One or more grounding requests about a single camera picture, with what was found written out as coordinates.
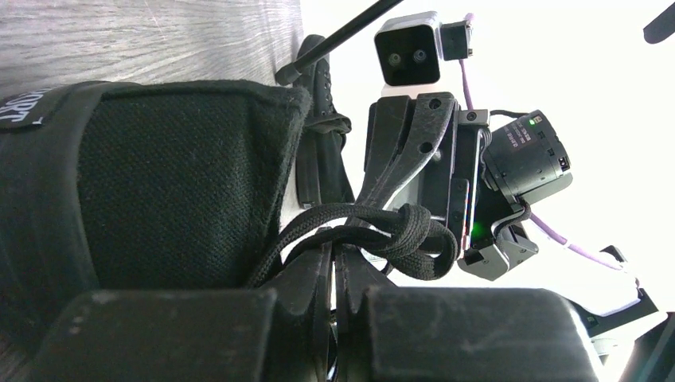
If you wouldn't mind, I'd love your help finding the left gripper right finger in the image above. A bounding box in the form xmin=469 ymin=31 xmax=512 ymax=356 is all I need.
xmin=334 ymin=245 xmax=393 ymax=382

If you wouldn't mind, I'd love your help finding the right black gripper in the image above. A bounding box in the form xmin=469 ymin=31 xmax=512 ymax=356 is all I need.
xmin=357 ymin=92 xmax=490 ymax=252

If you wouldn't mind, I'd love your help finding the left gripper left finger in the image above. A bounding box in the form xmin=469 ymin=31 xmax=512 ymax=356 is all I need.
xmin=264 ymin=244 xmax=332 ymax=381

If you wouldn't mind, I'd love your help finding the black canvas shoe with laces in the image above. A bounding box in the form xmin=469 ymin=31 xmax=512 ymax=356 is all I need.
xmin=1 ymin=80 xmax=458 ymax=349

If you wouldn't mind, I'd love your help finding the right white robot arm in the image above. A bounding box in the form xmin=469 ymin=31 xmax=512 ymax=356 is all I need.
xmin=358 ymin=92 xmax=572 ymax=281

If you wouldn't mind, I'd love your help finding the black music stand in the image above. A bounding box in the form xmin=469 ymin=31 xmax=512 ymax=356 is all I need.
xmin=275 ymin=0 xmax=403 ymax=86

